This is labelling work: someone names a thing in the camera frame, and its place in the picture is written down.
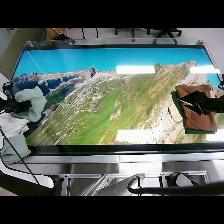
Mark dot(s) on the mint green shirt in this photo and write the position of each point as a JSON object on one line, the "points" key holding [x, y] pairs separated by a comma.
{"points": [[35, 100]]}

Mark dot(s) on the black chair base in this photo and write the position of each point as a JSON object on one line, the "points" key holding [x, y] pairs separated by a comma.
{"points": [[132, 31], [168, 32]]}

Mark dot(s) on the white garment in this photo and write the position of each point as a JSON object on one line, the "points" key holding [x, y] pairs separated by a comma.
{"points": [[13, 124]]}

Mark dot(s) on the pale green garment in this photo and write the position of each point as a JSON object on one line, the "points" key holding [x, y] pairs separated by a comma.
{"points": [[15, 148]]}

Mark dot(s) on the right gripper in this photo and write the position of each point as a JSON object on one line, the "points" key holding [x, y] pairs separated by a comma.
{"points": [[209, 104]]}

